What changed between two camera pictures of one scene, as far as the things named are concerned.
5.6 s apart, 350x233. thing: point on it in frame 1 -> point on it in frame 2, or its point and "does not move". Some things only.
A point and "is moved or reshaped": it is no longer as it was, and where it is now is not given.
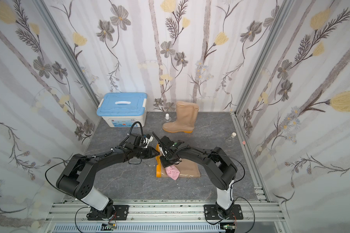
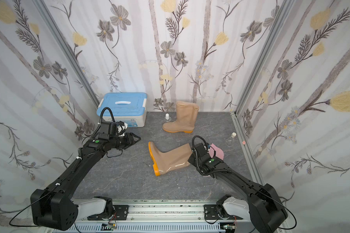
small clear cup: (229, 141) does not move
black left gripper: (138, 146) -> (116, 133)
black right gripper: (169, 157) -> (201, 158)
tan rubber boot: (187, 168) is moved or reshaped
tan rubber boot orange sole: (186, 115) does not move
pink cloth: (172, 172) is moved or reshaped
